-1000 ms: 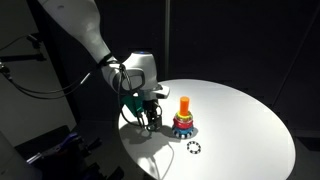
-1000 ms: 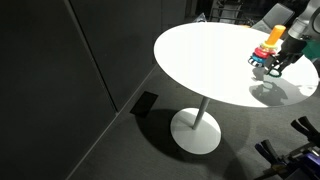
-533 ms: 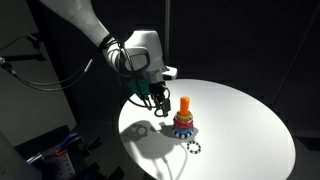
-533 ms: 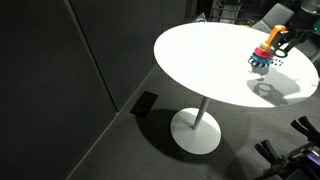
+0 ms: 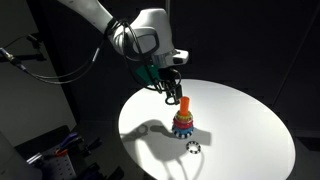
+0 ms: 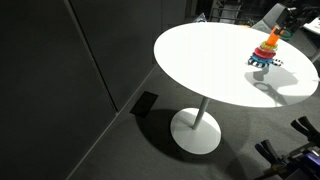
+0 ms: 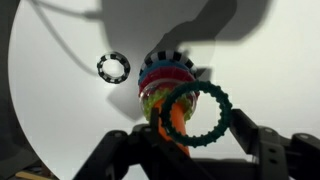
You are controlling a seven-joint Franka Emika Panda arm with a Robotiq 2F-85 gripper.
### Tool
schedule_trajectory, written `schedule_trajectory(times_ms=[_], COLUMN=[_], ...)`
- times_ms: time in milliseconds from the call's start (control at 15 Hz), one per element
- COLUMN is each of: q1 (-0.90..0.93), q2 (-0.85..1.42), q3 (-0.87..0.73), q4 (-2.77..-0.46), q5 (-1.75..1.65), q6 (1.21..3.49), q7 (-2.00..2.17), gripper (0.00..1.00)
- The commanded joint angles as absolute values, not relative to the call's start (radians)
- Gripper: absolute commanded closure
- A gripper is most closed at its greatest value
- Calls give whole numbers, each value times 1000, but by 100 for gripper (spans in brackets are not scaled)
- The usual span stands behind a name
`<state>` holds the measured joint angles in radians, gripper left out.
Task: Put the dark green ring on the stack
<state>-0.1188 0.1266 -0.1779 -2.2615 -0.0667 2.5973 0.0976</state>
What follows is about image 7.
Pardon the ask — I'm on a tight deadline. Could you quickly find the small black white checkered ring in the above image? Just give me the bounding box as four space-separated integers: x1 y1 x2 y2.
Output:
96 51 132 85

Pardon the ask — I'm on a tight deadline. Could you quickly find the large black white checkered ring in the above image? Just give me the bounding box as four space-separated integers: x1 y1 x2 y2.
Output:
139 49 198 76

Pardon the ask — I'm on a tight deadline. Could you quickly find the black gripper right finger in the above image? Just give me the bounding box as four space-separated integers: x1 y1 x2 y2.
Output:
230 109 320 180

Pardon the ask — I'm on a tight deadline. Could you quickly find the yellow green toy ring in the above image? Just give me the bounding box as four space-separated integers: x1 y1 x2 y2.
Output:
139 79 200 123

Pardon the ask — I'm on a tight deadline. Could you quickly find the orange stacking post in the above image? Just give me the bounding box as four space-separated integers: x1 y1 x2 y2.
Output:
153 98 191 158

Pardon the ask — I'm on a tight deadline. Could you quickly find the blue toy ring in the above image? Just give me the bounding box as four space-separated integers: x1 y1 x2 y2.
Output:
137 59 188 84

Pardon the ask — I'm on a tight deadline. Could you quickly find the dark green toy ring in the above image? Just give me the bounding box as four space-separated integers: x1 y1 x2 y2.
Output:
160 80 234 149

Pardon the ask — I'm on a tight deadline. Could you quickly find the red toy ring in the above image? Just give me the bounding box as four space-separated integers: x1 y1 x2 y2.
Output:
138 66 198 96

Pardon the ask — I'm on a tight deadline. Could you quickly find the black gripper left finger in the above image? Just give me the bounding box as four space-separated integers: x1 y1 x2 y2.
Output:
72 107 214 180

